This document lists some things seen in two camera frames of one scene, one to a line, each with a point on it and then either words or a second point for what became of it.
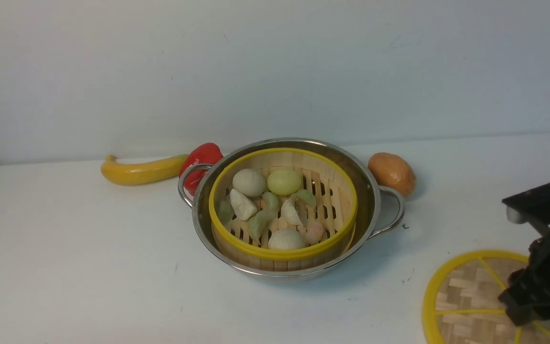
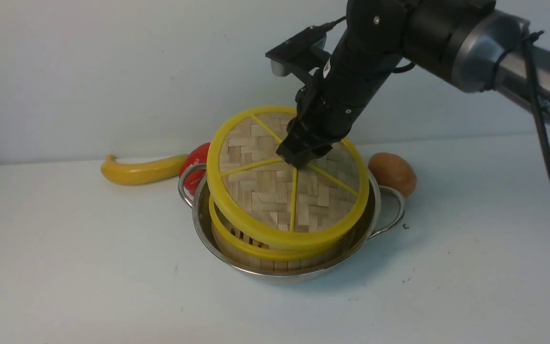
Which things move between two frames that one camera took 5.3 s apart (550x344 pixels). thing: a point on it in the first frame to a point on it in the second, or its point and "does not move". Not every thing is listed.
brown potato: [390, 169] does not move
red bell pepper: [207, 153] does not move
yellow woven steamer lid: [462, 306] to [258, 194]
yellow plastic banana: [116, 173] does not move
